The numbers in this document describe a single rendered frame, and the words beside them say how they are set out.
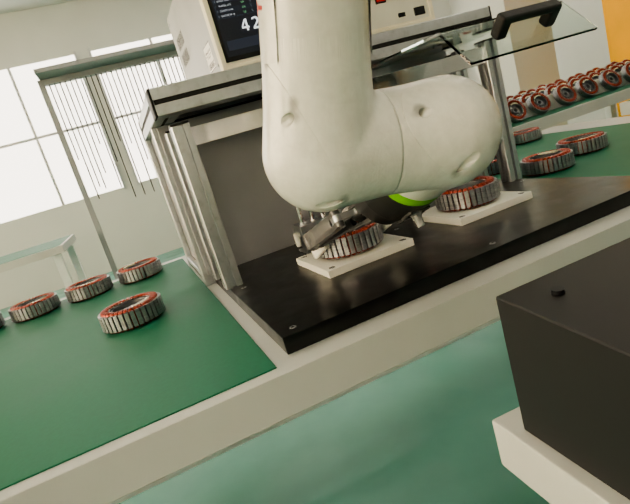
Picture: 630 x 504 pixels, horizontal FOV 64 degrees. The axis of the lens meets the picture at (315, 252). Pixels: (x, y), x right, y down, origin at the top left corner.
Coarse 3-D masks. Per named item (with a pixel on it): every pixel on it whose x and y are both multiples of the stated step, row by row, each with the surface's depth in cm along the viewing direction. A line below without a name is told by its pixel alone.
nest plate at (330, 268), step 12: (384, 240) 83; (396, 240) 80; (408, 240) 79; (372, 252) 78; (384, 252) 78; (300, 264) 87; (312, 264) 81; (324, 264) 79; (336, 264) 77; (348, 264) 76; (360, 264) 76
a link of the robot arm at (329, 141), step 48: (288, 0) 37; (336, 0) 37; (288, 48) 39; (336, 48) 39; (288, 96) 40; (336, 96) 40; (384, 96) 45; (288, 144) 42; (336, 144) 41; (384, 144) 43; (288, 192) 45; (336, 192) 44; (384, 192) 47
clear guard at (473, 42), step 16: (560, 16) 78; (576, 16) 78; (448, 32) 74; (464, 32) 74; (480, 32) 74; (512, 32) 75; (528, 32) 75; (544, 32) 75; (560, 32) 75; (576, 32) 76; (416, 48) 82; (432, 48) 91; (448, 48) 101; (464, 48) 71; (480, 48) 72; (496, 48) 72; (512, 48) 72; (528, 48) 73; (384, 64) 94
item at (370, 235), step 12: (360, 228) 79; (372, 228) 79; (336, 240) 78; (348, 240) 78; (360, 240) 78; (372, 240) 79; (324, 252) 80; (336, 252) 79; (348, 252) 78; (360, 252) 79
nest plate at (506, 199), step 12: (504, 192) 91; (516, 192) 89; (528, 192) 86; (492, 204) 85; (504, 204) 84; (432, 216) 89; (444, 216) 87; (456, 216) 84; (468, 216) 82; (480, 216) 83
